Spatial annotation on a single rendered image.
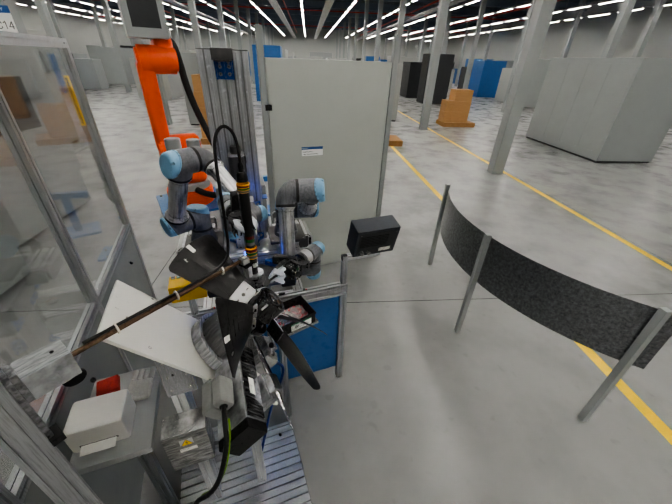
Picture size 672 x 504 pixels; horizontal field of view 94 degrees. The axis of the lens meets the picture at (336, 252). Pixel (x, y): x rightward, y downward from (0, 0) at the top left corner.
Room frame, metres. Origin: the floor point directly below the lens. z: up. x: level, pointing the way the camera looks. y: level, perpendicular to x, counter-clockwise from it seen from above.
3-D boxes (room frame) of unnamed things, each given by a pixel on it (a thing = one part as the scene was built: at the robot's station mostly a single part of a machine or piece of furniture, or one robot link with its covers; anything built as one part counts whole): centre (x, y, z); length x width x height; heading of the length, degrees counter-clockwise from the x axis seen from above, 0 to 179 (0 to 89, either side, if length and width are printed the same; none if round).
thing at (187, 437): (0.65, 0.54, 0.73); 0.15 x 0.09 x 0.22; 111
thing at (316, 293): (1.35, 0.35, 0.82); 0.90 x 0.04 x 0.08; 111
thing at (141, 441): (0.67, 0.78, 0.85); 0.36 x 0.24 x 0.03; 21
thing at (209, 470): (0.73, 0.57, 0.58); 0.09 x 0.04 x 1.15; 21
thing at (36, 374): (0.46, 0.66, 1.37); 0.10 x 0.07 x 0.08; 146
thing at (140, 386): (0.78, 0.76, 0.87); 0.15 x 0.09 x 0.02; 17
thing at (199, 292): (1.21, 0.72, 1.02); 0.16 x 0.10 x 0.11; 111
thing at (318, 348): (1.35, 0.35, 0.45); 0.82 x 0.01 x 0.66; 111
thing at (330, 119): (3.00, 0.09, 1.10); 1.21 x 0.05 x 2.20; 111
